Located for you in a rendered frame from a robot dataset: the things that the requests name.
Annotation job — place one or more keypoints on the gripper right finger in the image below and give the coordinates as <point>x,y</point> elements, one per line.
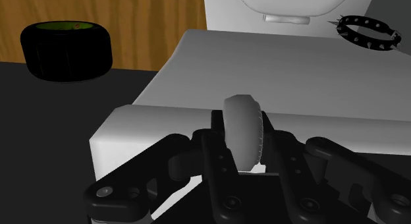
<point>289,159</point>

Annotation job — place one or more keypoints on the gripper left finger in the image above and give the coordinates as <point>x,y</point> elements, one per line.
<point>215,159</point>

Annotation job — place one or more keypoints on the black round pot green inside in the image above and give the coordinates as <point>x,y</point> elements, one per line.
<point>64,56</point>

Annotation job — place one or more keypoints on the black spiked collar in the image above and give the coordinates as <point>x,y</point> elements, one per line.
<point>383,28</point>

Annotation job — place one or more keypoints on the white round stitched disc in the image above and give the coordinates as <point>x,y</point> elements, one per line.
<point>242,130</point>

